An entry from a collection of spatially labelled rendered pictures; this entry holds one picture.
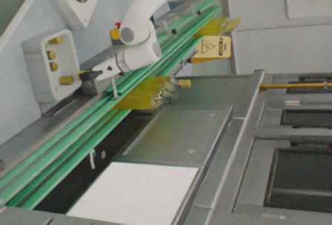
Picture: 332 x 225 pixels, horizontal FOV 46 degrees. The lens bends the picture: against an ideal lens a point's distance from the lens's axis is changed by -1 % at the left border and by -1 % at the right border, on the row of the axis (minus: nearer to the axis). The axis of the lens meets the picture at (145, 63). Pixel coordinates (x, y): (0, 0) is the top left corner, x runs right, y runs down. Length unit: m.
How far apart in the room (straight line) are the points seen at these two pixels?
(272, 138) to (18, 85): 0.91
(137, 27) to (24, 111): 0.50
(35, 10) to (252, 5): 6.16
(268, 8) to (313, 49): 1.08
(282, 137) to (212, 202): 0.47
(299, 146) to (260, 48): 6.14
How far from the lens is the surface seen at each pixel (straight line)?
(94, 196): 1.26
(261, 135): 1.52
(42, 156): 1.21
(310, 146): 1.46
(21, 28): 1.40
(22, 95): 1.39
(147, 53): 1.22
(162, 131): 1.56
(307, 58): 7.54
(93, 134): 1.44
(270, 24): 7.41
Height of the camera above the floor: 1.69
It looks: 25 degrees down
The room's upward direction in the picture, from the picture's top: 87 degrees clockwise
